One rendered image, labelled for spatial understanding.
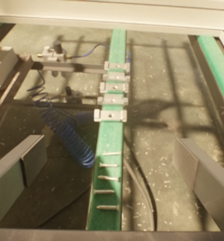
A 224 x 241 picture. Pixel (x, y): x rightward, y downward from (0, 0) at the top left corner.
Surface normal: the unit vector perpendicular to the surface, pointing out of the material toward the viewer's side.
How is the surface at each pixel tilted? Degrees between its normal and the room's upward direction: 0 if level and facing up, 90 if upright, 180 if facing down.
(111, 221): 0
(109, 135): 0
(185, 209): 0
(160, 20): 90
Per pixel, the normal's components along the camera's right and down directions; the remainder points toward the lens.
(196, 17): -0.09, 0.81
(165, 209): 0.02, -0.58
